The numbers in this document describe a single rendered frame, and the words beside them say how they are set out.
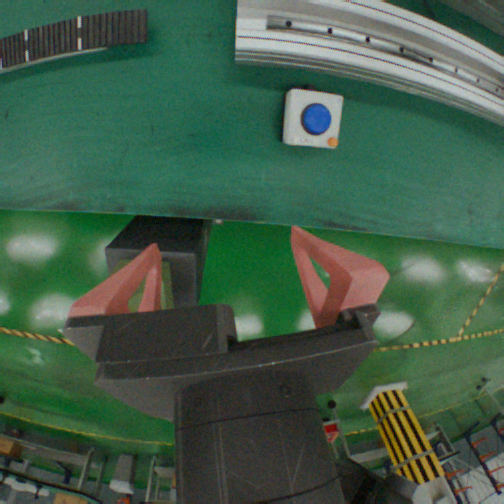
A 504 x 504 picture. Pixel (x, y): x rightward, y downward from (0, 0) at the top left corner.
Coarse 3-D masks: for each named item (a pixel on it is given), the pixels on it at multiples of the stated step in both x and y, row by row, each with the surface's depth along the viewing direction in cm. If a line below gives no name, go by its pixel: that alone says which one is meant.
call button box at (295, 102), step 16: (288, 96) 31; (304, 96) 30; (320, 96) 30; (336, 96) 30; (288, 112) 32; (304, 112) 31; (336, 112) 31; (288, 128) 32; (304, 128) 32; (336, 128) 33; (304, 144) 34; (320, 144) 34
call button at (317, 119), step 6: (312, 108) 30; (318, 108) 30; (324, 108) 30; (306, 114) 30; (312, 114) 30; (318, 114) 30; (324, 114) 30; (330, 114) 31; (306, 120) 31; (312, 120) 31; (318, 120) 31; (324, 120) 31; (330, 120) 31; (306, 126) 31; (312, 126) 31; (318, 126) 31; (324, 126) 31; (312, 132) 32; (318, 132) 32
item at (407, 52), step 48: (240, 0) 23; (288, 0) 22; (336, 0) 22; (240, 48) 25; (288, 48) 25; (336, 48) 25; (384, 48) 27; (432, 48) 27; (480, 48) 24; (432, 96) 33; (480, 96) 28
